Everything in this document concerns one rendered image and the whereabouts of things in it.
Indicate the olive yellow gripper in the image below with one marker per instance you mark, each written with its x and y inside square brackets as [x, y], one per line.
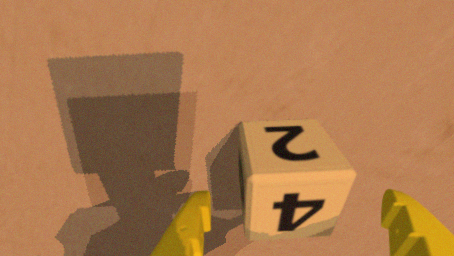
[413, 230]

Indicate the tan number cube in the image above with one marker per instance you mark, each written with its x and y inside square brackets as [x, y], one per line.
[293, 180]

